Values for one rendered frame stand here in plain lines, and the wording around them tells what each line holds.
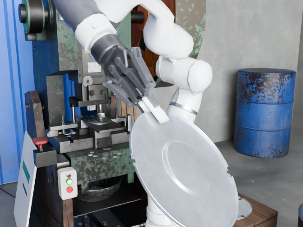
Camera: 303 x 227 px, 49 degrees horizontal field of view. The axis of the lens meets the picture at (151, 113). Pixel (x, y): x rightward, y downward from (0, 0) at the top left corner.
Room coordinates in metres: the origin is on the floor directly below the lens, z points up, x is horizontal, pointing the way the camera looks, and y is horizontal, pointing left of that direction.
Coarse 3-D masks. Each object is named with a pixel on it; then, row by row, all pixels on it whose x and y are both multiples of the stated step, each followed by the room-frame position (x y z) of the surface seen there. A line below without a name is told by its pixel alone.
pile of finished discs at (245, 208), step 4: (240, 200) 1.66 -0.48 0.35; (244, 200) 1.66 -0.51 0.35; (240, 204) 1.61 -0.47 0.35; (244, 204) 1.61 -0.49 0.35; (248, 204) 1.61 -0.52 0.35; (240, 208) 1.57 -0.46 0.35; (244, 208) 1.57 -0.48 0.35; (248, 208) 1.57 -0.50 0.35; (240, 212) 1.53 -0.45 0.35; (244, 212) 1.53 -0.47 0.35; (248, 212) 1.53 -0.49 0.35; (240, 216) 1.49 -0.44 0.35
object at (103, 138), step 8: (88, 120) 1.72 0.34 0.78; (96, 120) 1.72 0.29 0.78; (104, 120) 1.72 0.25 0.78; (96, 128) 1.58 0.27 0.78; (104, 128) 1.58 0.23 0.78; (112, 128) 1.58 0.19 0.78; (120, 128) 1.59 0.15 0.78; (96, 136) 1.66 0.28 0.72; (104, 136) 1.68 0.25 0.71; (96, 144) 1.65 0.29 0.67; (104, 144) 1.68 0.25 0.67
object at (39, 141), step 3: (33, 138) 1.48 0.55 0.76; (36, 138) 1.48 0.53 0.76; (39, 138) 1.47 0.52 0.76; (42, 138) 1.47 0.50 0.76; (45, 138) 1.48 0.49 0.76; (33, 141) 1.44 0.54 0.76; (36, 141) 1.43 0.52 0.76; (39, 141) 1.43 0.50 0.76; (42, 141) 1.44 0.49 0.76; (45, 141) 1.44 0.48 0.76; (36, 144) 1.43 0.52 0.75; (39, 144) 1.43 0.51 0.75; (39, 147) 1.46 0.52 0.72
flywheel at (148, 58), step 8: (168, 0) 1.81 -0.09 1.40; (144, 8) 1.97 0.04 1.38; (136, 24) 2.13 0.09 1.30; (144, 24) 1.97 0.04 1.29; (136, 32) 2.13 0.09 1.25; (136, 40) 2.13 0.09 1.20; (144, 56) 2.04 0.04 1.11; (152, 56) 1.96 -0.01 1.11; (152, 64) 1.96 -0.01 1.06; (152, 72) 1.89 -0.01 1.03
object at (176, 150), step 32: (160, 128) 0.69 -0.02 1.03; (192, 128) 0.77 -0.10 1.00; (160, 160) 0.61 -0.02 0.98; (192, 160) 0.67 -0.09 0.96; (224, 160) 0.75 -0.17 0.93; (160, 192) 0.55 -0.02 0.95; (192, 192) 0.60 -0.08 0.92; (224, 192) 0.66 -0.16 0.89; (192, 224) 0.54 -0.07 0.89; (224, 224) 0.59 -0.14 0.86
